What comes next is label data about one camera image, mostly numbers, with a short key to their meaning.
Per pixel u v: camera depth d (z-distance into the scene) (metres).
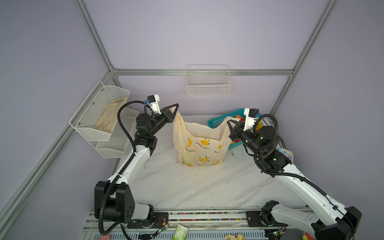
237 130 0.57
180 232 0.69
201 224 0.73
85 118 0.69
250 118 0.55
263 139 0.49
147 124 0.56
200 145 0.75
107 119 0.77
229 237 0.68
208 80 0.95
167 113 0.63
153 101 0.64
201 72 0.93
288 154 0.92
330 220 0.38
